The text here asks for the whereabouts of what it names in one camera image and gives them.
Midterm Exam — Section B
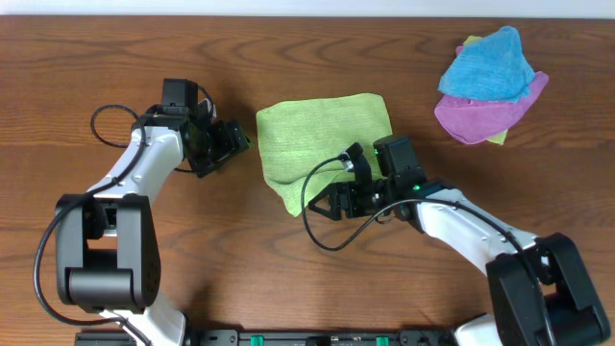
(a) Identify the purple microfiber cloth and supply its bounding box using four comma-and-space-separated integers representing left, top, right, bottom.
434, 72, 549, 145

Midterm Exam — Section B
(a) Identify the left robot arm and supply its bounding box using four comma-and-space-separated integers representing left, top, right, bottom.
44, 78, 250, 345

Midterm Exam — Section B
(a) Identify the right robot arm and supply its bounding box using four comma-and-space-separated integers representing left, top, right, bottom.
301, 136, 611, 345

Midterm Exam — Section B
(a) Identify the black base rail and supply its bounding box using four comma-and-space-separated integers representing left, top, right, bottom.
74, 328, 457, 346

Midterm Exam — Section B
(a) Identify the blue microfiber cloth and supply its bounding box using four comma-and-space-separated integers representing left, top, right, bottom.
438, 26, 536, 103

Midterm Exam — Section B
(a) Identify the green microfiber cloth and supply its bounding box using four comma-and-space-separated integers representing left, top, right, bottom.
256, 93, 392, 216

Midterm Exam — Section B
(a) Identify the left black cable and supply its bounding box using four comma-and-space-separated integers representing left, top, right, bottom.
32, 85, 215, 346

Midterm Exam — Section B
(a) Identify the yellow-green cloth at bottom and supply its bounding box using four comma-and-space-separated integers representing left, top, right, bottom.
462, 36, 507, 145

